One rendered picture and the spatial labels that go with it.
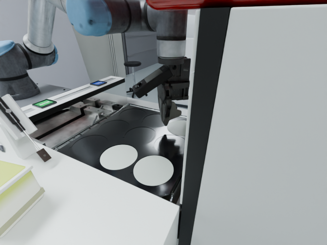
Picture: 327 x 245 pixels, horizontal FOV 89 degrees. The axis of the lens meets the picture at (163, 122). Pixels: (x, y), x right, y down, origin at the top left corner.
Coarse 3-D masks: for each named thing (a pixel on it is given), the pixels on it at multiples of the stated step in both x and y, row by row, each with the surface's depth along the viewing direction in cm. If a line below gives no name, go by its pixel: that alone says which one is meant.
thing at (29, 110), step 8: (104, 80) 85; (112, 80) 85; (80, 88) 74; (88, 88) 75; (96, 88) 74; (56, 96) 66; (64, 96) 67; (72, 96) 66; (56, 104) 60; (24, 112) 55; (32, 112) 54
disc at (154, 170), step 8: (144, 160) 44; (152, 160) 44; (160, 160) 44; (168, 160) 44; (136, 168) 41; (144, 168) 41; (152, 168) 41; (160, 168) 41; (168, 168) 41; (136, 176) 39; (144, 176) 39; (152, 176) 39; (160, 176) 39; (168, 176) 39; (144, 184) 37; (152, 184) 37; (160, 184) 37
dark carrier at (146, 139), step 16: (128, 112) 68; (144, 112) 68; (96, 128) 57; (112, 128) 57; (128, 128) 57; (144, 128) 57; (160, 128) 57; (80, 144) 50; (96, 144) 50; (112, 144) 50; (128, 144) 50; (144, 144) 50; (160, 144) 50; (176, 144) 50; (80, 160) 44; (96, 160) 44; (176, 160) 44; (128, 176) 39; (176, 176) 39; (160, 192) 36
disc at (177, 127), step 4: (168, 124) 59; (172, 124) 59; (176, 124) 59; (180, 124) 59; (184, 124) 59; (168, 128) 57; (172, 128) 57; (176, 128) 57; (180, 128) 57; (184, 128) 57; (172, 132) 55; (176, 132) 55; (180, 132) 55; (184, 132) 55
